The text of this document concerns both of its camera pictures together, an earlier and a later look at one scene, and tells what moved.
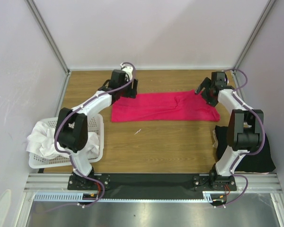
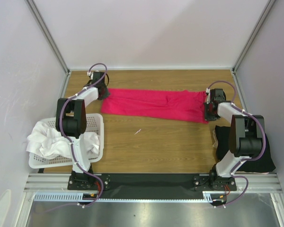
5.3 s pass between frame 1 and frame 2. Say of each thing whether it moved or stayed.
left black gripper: moved
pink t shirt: moved
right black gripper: moved
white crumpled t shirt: stayed
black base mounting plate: stayed
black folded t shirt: stayed
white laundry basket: stayed
